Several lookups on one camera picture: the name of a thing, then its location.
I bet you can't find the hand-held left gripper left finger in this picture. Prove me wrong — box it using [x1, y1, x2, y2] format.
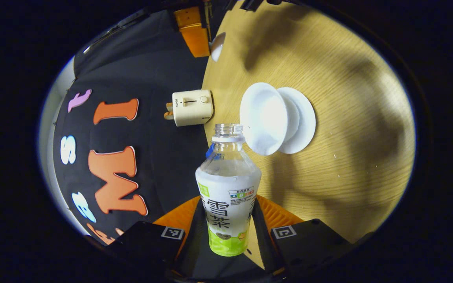
[92, 195, 212, 277]

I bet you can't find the white toaster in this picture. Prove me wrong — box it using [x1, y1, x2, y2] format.
[171, 89, 214, 127]

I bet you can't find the white teacup lid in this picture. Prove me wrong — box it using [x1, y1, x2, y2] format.
[210, 32, 226, 62]

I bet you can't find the clear water bottle green label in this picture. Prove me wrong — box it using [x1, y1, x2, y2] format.
[195, 123, 262, 257]

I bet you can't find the white saucer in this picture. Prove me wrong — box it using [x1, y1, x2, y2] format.
[278, 87, 316, 154]

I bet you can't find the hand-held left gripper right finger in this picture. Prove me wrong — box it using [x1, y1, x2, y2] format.
[252, 195, 355, 278]

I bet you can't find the white teacup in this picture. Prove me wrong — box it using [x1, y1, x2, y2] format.
[239, 82, 300, 156]

